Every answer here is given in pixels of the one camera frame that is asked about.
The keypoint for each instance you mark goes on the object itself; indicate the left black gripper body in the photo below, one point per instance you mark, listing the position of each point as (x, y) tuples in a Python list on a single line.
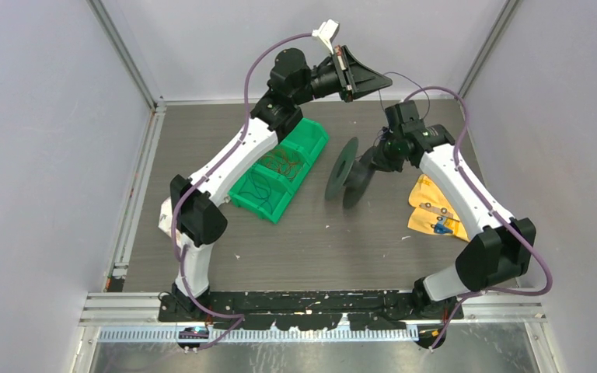
[(327, 81)]

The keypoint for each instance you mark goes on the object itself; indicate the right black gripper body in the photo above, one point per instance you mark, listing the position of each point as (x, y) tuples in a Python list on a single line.
[(388, 155)]

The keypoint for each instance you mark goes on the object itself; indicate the black cable spool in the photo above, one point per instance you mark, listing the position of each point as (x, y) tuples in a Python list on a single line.
[(350, 174)]

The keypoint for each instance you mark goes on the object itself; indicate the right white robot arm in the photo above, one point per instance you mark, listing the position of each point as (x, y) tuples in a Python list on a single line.
[(496, 251)]

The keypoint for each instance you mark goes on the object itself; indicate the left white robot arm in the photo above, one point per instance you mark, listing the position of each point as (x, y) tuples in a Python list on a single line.
[(194, 219)]

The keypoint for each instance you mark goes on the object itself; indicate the yellow printed cloth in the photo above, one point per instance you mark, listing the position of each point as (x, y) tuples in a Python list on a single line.
[(433, 214)]

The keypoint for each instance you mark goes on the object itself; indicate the green three-compartment bin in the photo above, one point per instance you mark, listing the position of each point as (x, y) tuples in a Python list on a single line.
[(271, 183)]

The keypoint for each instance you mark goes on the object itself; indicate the white patterned cloth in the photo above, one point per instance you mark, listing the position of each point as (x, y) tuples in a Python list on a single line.
[(165, 217)]

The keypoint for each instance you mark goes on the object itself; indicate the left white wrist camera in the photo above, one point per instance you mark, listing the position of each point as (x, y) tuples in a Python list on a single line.
[(325, 34)]

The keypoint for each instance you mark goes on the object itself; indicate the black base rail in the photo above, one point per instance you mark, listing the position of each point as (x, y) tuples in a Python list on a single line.
[(305, 310)]

